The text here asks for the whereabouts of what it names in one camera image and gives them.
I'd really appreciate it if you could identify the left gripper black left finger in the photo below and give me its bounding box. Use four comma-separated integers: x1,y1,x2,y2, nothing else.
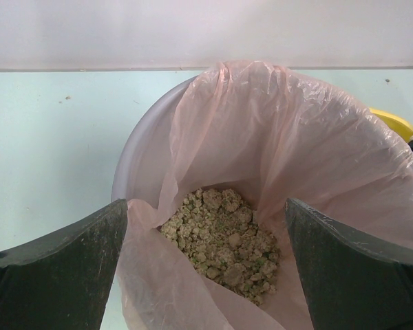
0,199,127,329

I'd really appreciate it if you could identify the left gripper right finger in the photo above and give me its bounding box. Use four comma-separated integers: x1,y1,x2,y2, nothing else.
285,199,413,329

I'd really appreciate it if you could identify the grey trash bin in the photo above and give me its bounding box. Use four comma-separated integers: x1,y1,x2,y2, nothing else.
112,78,195,208

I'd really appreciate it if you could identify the yellow litter box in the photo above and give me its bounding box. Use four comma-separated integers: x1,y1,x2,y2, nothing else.
370,107,413,142

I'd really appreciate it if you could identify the clumped litter waste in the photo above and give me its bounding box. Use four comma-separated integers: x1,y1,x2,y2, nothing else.
160,189,280,306

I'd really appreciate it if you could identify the pink plastic bin liner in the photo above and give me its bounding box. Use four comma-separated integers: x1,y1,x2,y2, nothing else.
117,62,413,329

